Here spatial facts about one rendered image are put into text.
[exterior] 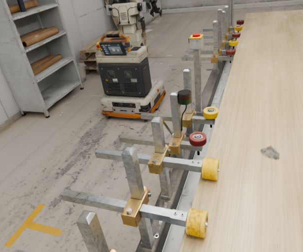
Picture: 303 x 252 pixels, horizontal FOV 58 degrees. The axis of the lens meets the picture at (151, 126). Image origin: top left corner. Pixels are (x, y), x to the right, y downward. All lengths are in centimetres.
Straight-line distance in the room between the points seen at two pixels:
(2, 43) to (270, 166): 324
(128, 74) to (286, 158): 218
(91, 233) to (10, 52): 318
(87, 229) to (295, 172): 79
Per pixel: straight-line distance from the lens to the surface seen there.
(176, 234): 127
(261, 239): 93
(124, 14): 325
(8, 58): 377
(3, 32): 365
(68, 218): 234
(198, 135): 130
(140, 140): 140
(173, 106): 127
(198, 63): 171
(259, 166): 116
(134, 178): 88
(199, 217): 86
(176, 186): 134
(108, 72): 317
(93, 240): 71
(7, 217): 261
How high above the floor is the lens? 165
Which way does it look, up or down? 32 degrees down
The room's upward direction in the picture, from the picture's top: 9 degrees counter-clockwise
